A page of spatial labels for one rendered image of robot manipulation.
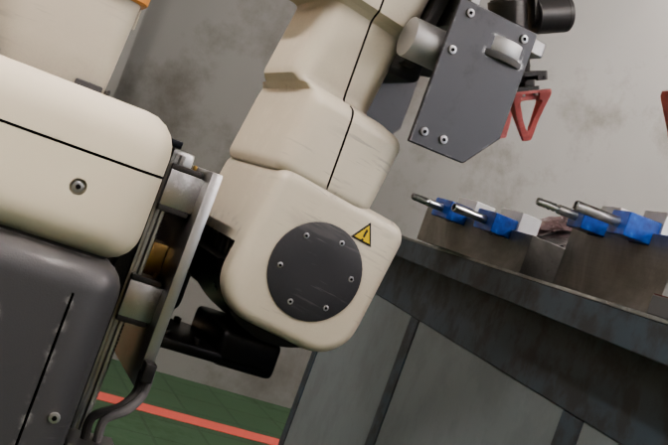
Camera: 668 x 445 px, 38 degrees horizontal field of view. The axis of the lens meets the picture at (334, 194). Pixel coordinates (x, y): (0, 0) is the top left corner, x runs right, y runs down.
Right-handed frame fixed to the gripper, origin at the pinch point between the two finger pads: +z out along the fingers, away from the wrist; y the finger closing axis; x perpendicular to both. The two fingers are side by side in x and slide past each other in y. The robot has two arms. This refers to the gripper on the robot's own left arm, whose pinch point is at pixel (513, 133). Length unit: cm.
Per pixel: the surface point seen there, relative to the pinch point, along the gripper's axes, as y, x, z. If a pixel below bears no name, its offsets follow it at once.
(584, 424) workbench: -42, 19, 27
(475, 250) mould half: -5.1, 10.3, 15.5
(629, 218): -38.1, 9.2, 6.4
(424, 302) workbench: 21.2, 6.1, 29.5
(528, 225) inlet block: -11.0, 5.2, 11.7
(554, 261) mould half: -15.1, 4.0, 16.3
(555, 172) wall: 239, -167, 46
